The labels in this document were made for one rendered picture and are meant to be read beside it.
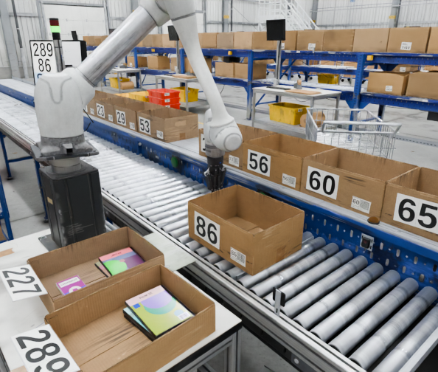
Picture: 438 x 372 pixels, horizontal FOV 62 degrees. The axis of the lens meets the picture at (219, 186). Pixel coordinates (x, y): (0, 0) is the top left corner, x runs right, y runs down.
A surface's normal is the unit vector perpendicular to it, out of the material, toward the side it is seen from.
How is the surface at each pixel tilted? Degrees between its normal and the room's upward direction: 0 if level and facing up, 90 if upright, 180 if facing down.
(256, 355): 0
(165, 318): 0
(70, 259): 89
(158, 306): 0
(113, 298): 89
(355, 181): 90
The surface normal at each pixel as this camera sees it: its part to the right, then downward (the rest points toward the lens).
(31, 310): 0.00, -0.93
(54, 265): 0.66, 0.26
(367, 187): -0.76, 0.25
